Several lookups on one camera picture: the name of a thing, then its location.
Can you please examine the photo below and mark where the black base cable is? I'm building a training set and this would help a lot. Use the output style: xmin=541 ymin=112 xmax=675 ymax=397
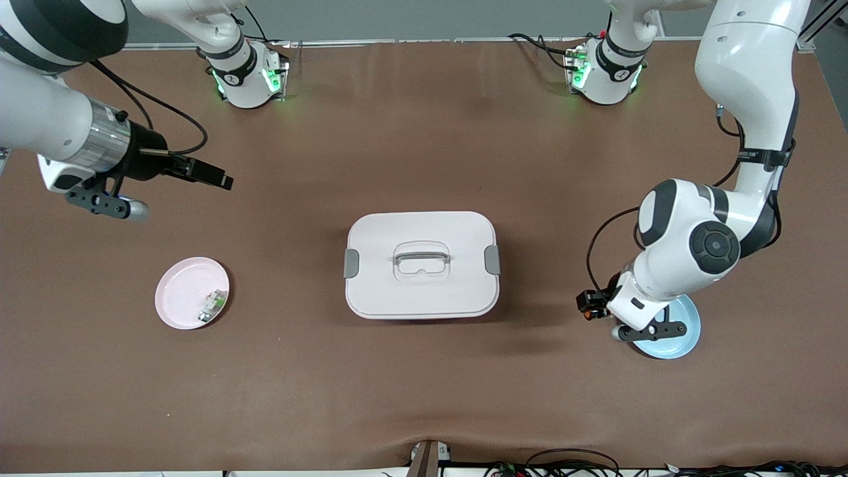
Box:
xmin=507 ymin=32 xmax=580 ymax=72
xmin=244 ymin=5 xmax=270 ymax=44

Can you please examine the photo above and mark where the brown camera mount bracket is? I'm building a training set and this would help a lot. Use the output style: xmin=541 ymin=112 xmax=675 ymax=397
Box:
xmin=406 ymin=439 xmax=452 ymax=477

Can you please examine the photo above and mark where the white lidded storage box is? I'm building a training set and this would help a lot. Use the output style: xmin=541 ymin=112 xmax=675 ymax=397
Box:
xmin=343 ymin=211 xmax=502 ymax=321

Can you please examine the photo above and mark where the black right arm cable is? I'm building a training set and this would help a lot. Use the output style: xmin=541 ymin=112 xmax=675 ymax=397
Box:
xmin=89 ymin=60 xmax=209 ymax=157

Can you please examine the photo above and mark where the pink round plate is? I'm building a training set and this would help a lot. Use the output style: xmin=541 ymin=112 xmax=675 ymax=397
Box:
xmin=154 ymin=256 xmax=231 ymax=331

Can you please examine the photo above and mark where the black cable bundle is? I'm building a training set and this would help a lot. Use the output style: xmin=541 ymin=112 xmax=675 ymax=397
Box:
xmin=662 ymin=459 xmax=848 ymax=477

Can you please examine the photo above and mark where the black looped cable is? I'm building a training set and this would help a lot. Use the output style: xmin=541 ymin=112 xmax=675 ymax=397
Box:
xmin=525 ymin=449 xmax=621 ymax=477

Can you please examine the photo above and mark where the aluminium frame profile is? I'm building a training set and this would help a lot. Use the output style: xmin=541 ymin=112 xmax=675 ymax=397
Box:
xmin=798 ymin=0 xmax=837 ymax=53

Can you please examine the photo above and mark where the light blue round plate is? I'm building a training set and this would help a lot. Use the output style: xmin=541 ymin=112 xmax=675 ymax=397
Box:
xmin=633 ymin=295 xmax=702 ymax=360

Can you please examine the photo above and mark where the small green white component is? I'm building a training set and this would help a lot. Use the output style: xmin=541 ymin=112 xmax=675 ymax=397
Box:
xmin=197 ymin=290 xmax=229 ymax=324

